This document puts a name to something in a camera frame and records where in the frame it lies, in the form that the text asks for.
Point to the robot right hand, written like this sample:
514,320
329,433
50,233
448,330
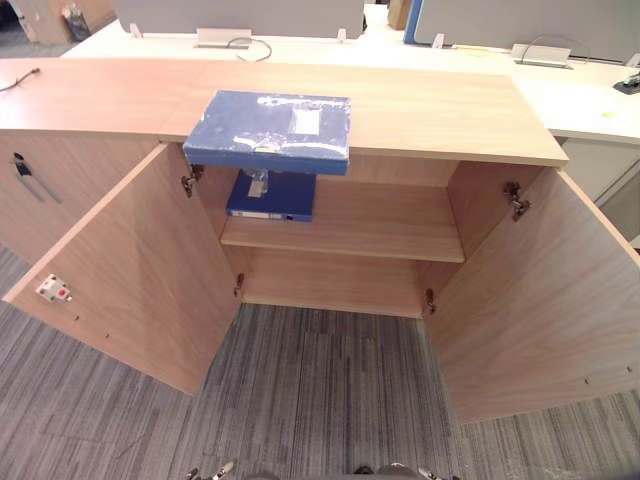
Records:
431,474

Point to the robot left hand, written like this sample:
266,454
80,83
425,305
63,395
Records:
222,471

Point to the metal door hinge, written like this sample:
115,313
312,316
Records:
516,202
190,182
239,285
429,302

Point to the wooden right cabinet door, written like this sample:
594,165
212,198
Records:
540,310

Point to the wooden cabinet door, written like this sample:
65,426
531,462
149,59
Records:
135,270
540,310

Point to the wooden left cabinet door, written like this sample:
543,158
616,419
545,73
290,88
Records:
135,270

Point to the wooden cabinet shelf board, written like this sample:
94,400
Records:
370,225

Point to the blue folder with label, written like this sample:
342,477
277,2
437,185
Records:
290,197

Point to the worn blue box folder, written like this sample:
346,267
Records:
235,130

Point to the light wood office cabinet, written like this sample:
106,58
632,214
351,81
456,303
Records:
410,110

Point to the black cabinet key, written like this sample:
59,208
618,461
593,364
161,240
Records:
21,165

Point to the closed wooden cabinet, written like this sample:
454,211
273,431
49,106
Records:
90,100

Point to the white latch with red button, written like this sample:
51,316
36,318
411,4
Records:
52,289

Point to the black stapler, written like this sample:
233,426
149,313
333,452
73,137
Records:
631,82

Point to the blue partition end panel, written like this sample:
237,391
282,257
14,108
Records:
412,22

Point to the grey desk partition screen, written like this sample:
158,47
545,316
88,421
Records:
240,15
525,20

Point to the brown cardboard box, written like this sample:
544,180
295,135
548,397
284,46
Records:
399,12
45,20

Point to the white drawer pedestal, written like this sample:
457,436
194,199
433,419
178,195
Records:
600,170

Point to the white partition bracket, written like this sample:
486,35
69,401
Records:
633,60
341,36
439,41
135,31

